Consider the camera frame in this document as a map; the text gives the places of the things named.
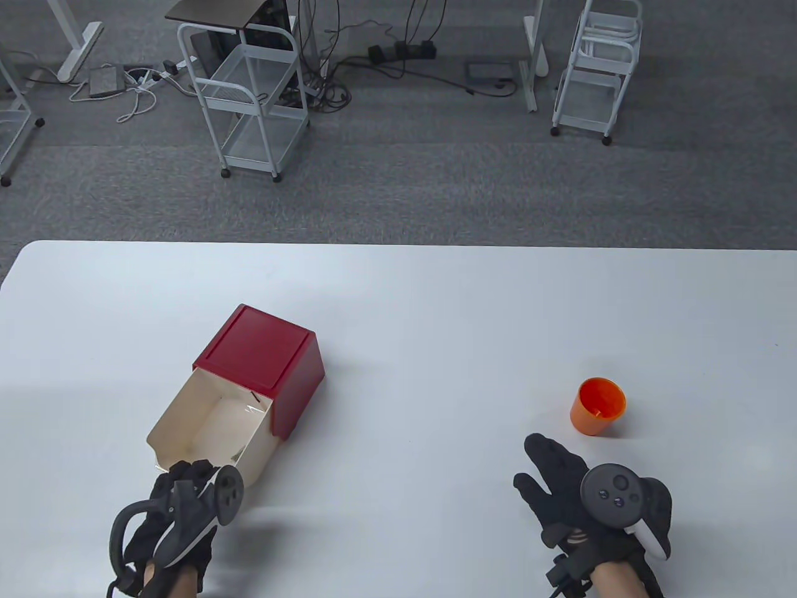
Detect grey flat floor device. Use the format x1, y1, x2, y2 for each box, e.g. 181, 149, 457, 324
466, 60, 519, 89

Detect person's left hand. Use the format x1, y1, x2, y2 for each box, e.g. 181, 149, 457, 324
123, 459, 220, 598

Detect person's left forearm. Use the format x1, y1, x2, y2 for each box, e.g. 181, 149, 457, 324
143, 561, 201, 598

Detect person's right hand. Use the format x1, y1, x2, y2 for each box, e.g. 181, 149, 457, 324
514, 434, 673, 564

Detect person's right forearm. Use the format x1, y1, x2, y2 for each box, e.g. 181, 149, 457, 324
588, 558, 648, 598

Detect orange cup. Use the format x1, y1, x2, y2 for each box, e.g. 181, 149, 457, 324
570, 377, 626, 435

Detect white wire basket cart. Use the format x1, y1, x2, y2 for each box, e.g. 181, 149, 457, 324
177, 22, 310, 183

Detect dark brown side table top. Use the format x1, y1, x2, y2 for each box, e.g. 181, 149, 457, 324
165, 0, 275, 31

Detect white power strip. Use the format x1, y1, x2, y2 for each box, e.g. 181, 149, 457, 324
138, 57, 189, 85

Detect white cable coil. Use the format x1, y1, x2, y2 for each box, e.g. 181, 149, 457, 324
67, 62, 158, 124

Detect black computer tower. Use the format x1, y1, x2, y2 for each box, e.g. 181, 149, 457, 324
209, 0, 296, 63

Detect grey box on floor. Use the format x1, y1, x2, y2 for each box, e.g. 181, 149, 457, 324
88, 67, 124, 98

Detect black power strip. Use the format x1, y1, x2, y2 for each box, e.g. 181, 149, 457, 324
367, 40, 436, 63

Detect black and white hand controller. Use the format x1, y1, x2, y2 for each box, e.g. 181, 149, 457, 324
580, 464, 667, 557
109, 464, 245, 571

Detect red tea bag box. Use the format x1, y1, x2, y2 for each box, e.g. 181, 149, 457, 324
146, 303, 326, 488

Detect white cart with black casters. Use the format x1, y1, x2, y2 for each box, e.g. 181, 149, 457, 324
0, 53, 45, 187

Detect white desk leg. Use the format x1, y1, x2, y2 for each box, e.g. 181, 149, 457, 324
521, 0, 550, 114
47, 0, 104, 83

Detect stacked white wire carts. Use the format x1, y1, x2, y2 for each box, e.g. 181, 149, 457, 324
550, 0, 643, 146

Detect black cable bundle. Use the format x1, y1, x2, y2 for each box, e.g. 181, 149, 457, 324
283, 0, 450, 114

